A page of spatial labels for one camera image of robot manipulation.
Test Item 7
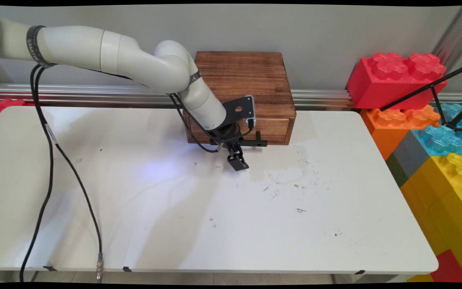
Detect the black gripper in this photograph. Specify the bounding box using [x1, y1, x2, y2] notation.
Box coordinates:
[214, 123, 250, 172]

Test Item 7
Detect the brown wooden drawer cabinet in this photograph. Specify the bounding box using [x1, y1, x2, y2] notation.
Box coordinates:
[183, 51, 297, 146]

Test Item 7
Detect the orange giant toy brick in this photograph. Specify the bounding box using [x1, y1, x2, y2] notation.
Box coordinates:
[360, 105, 441, 161]

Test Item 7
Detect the dark green giant toy brick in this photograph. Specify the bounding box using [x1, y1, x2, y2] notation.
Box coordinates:
[385, 153, 404, 188]

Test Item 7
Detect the red giant toy brick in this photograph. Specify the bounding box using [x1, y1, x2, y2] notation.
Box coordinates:
[346, 52, 448, 111]

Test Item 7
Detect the grey giant toy brick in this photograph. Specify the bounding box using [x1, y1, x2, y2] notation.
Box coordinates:
[391, 130, 430, 179]

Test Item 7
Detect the translucent blue giant toy brick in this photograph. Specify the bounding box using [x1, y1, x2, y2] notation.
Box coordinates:
[411, 103, 462, 157]

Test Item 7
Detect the black tripod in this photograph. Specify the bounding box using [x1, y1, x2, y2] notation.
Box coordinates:
[379, 61, 462, 133]

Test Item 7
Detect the yellow giant toy brick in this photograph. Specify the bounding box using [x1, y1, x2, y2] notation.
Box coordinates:
[399, 153, 462, 283]

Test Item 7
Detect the small red toy block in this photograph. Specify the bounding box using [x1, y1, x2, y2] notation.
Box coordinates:
[429, 249, 462, 283]

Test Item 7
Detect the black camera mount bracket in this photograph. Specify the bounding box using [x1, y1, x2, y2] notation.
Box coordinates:
[222, 96, 255, 130]

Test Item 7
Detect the wooden drawer with black handle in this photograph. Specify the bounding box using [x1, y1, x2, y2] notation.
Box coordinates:
[188, 116, 292, 148]

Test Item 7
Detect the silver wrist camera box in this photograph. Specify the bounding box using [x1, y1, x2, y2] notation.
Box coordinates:
[244, 95, 257, 124]

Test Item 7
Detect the aluminium rail along wall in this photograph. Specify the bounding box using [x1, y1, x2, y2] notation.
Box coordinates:
[0, 83, 462, 112]

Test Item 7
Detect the black cable with silver connector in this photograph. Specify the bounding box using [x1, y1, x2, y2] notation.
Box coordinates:
[34, 66, 104, 283]

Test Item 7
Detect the long black cable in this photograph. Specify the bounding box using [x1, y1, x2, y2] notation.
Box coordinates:
[19, 64, 54, 283]

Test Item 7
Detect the wide black printed strap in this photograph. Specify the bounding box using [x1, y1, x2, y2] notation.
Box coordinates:
[26, 25, 57, 69]

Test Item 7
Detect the aluminium corner post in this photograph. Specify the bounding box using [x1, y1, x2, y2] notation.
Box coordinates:
[431, 6, 462, 75]

